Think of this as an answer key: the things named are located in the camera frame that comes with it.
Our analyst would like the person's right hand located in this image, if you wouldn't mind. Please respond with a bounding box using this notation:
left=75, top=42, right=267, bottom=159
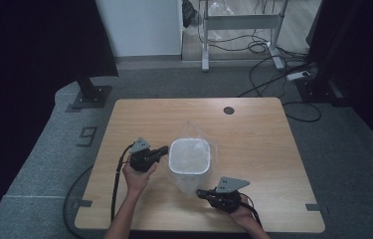
left=218, top=198, right=258, bottom=228

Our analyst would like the white power strip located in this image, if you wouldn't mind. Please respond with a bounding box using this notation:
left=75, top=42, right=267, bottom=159
left=285, top=70, right=311, bottom=82

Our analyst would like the grey tape strip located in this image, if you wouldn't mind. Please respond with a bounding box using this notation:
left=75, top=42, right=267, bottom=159
left=72, top=198, right=93, bottom=209
left=305, top=202, right=330, bottom=214

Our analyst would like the black bag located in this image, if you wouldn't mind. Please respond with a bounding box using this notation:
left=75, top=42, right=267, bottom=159
left=181, top=0, right=199, bottom=28

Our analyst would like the white metal desk frame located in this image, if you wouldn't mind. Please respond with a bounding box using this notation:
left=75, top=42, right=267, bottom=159
left=198, top=0, right=289, bottom=73

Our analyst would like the looped black floor cable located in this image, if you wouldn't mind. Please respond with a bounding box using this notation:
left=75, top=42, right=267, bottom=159
left=280, top=101, right=323, bottom=123

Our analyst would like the black sleeved gripper cable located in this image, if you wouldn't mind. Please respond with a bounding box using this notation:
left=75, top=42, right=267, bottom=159
left=110, top=142, right=136, bottom=223

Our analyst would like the black stand base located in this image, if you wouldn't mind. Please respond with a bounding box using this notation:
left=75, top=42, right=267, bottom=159
left=294, top=77, right=349, bottom=107
left=65, top=77, right=113, bottom=114

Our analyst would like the person's left hand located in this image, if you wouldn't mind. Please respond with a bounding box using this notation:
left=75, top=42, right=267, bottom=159
left=121, top=160, right=159, bottom=197

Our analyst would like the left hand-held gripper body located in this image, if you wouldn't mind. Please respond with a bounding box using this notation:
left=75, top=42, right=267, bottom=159
left=128, top=136, right=162, bottom=173

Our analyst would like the clear plastic bag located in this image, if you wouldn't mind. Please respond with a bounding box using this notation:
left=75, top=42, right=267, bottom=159
left=163, top=120, right=219, bottom=199

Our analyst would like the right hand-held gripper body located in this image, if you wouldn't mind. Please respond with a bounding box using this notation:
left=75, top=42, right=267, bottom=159
left=207, top=176, right=252, bottom=214

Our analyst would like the bundle of black floor cables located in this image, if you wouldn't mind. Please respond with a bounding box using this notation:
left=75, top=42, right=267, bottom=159
left=203, top=0, right=312, bottom=99

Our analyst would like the black curtain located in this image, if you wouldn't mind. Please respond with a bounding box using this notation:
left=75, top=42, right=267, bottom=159
left=305, top=0, right=373, bottom=158
left=0, top=0, right=119, bottom=187

